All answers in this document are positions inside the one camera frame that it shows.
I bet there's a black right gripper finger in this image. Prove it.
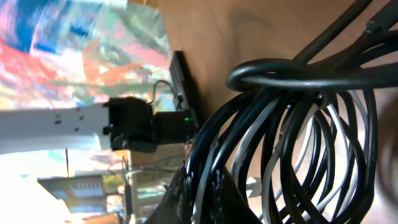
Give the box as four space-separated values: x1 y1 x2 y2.
146 165 261 224

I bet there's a black usb cable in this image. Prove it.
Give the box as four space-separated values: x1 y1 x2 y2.
185 0 398 224

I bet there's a white usb cable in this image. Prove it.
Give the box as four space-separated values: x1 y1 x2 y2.
191 90 369 224

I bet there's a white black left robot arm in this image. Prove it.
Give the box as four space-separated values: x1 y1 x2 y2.
1 97 198 154

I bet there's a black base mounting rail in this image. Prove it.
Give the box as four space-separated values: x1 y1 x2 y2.
169 50 203 126

